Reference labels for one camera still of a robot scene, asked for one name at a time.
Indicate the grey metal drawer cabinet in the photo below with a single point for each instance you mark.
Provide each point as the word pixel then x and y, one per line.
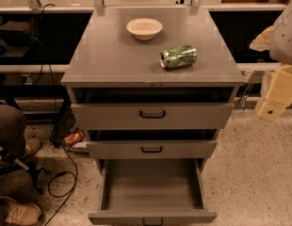
pixel 113 67

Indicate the white paper bowl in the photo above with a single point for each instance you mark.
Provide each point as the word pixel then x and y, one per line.
pixel 144 28

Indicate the bottom grey open drawer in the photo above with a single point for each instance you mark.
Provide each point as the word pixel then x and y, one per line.
pixel 151 192

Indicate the top grey drawer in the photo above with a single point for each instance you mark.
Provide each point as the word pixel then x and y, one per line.
pixel 151 116

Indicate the tan shoe near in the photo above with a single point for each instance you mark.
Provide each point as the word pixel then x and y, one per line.
pixel 22 214

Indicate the tan shoe far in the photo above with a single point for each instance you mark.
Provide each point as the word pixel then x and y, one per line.
pixel 32 145

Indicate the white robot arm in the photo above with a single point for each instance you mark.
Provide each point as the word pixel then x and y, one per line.
pixel 281 39

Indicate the tan shoe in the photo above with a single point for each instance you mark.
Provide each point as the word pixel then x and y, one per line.
pixel 32 145
pixel 22 214

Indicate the crushed green soda can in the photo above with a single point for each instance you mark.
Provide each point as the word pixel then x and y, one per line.
pixel 177 57

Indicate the orange snack packet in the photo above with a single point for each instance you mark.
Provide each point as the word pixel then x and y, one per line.
pixel 73 138

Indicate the brown trouser leg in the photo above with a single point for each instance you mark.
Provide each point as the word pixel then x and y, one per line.
pixel 12 125

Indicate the middle grey drawer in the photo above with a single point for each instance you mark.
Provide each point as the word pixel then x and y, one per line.
pixel 151 149

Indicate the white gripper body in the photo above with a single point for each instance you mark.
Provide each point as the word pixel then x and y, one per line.
pixel 285 38

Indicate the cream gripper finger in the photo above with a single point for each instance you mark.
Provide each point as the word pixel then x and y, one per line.
pixel 271 111

